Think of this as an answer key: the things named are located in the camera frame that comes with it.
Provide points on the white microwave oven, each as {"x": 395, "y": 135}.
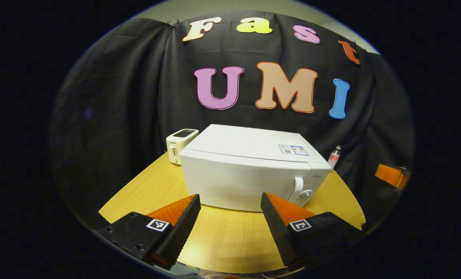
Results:
{"x": 234, "y": 174}

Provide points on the small clear pink-label bottle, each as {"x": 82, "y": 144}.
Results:
{"x": 334, "y": 157}

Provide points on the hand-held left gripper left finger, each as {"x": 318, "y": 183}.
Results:
{"x": 182, "y": 232}

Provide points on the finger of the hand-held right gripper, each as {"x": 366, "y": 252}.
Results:
{"x": 389, "y": 174}

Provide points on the white toaster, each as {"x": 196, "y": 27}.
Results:
{"x": 176, "y": 149}

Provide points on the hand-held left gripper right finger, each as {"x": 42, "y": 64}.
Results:
{"x": 277, "y": 232}

